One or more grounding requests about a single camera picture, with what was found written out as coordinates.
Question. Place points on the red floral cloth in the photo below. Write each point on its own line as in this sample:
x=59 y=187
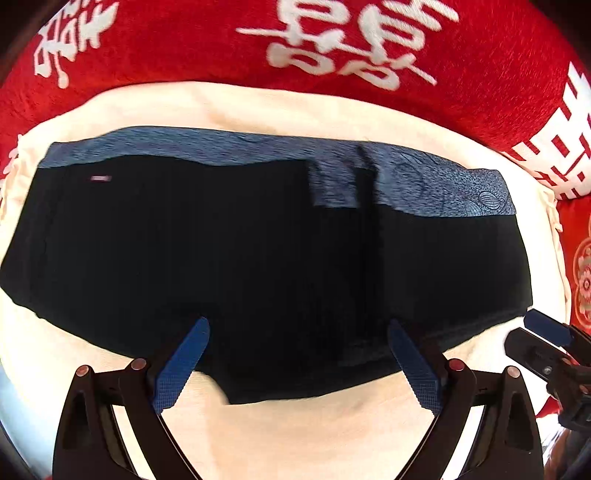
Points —
x=579 y=240

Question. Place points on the black pants with blue stripe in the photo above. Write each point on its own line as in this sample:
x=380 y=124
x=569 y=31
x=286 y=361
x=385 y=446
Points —
x=231 y=254

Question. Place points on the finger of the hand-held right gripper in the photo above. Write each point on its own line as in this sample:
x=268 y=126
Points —
x=526 y=348
x=547 y=326

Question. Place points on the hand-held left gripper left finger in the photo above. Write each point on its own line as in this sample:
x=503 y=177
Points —
x=184 y=364

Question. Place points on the white bed sheet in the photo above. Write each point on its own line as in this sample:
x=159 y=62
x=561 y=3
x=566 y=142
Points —
x=323 y=438

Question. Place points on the red printed blanket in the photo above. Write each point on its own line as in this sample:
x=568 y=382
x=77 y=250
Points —
x=184 y=41

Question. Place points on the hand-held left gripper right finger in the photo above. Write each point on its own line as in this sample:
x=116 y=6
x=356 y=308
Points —
x=418 y=369

